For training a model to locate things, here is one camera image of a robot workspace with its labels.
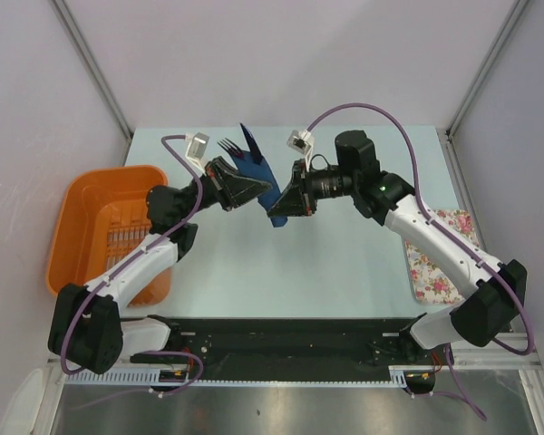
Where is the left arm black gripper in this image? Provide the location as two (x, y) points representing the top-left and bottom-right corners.
(177, 156), (271, 221)

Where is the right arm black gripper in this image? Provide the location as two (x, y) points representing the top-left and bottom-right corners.
(269, 159), (357, 218)

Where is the dark blue paper napkin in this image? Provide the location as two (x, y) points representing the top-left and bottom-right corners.
(233, 153), (291, 228)

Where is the purple iridescent fork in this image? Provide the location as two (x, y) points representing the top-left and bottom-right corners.
(218, 138), (244, 160)

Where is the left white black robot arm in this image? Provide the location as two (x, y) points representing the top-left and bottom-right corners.
(48, 157), (276, 375)

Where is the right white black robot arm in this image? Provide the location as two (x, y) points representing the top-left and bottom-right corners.
(267, 130), (528, 363)

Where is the orange plastic basket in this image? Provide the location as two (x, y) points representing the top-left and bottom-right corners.
(45, 165), (168, 295)

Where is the floral cloth mat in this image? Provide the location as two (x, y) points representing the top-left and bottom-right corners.
(403, 208), (481, 305)

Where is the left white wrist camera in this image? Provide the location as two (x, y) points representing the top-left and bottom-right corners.
(184, 132), (209, 172)

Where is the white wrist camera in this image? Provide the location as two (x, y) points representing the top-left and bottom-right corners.
(184, 132), (209, 172)
(287, 130), (315, 170)

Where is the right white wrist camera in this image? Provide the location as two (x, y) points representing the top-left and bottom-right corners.
(287, 130), (315, 170)

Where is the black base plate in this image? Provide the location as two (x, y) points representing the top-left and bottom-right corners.
(130, 318), (443, 380)

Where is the white slotted cable duct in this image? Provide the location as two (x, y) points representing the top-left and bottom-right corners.
(65, 364), (441, 389)

